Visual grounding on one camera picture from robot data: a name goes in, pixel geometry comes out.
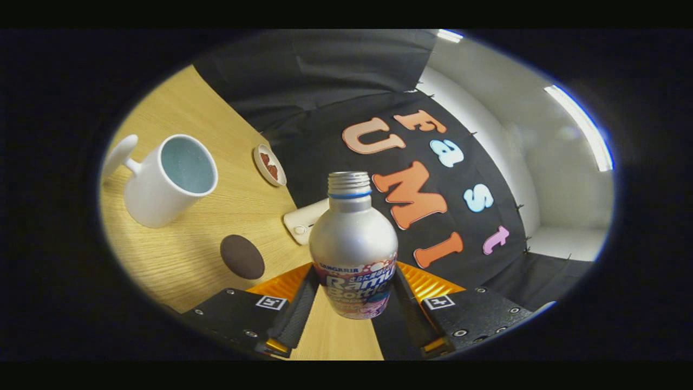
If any white toaster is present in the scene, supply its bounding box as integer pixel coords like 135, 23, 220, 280
283, 198, 330, 246

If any silver juice bottle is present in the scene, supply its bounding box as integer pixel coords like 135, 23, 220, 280
309, 172, 399, 320

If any brown round coaster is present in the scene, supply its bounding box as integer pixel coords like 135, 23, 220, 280
220, 235, 266, 280

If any wooden table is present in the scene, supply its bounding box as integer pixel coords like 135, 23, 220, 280
99, 65, 385, 361

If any wide ceiling light panel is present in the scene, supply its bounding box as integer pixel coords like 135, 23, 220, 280
544, 84, 614, 172

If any white cup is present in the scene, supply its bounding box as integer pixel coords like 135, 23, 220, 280
102, 134, 219, 229

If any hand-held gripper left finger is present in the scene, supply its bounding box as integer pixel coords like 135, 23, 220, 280
181, 264, 320, 358

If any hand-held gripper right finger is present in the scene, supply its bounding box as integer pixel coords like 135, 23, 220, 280
391, 262, 534, 358

